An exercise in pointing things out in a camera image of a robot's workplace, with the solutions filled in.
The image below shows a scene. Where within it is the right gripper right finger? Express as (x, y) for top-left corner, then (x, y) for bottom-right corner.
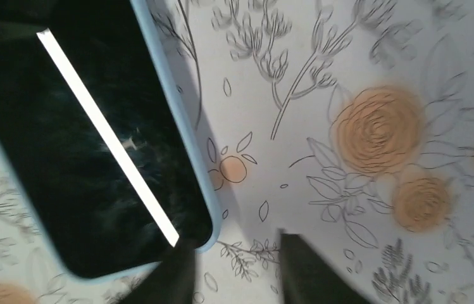
(278, 231), (370, 304)

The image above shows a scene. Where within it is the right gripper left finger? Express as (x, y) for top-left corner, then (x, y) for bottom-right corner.
(117, 238), (196, 304)

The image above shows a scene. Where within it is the floral patterned table mat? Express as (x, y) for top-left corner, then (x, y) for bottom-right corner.
(0, 1), (474, 303)

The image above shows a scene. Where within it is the phone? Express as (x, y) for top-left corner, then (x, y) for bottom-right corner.
(0, 1), (221, 281)

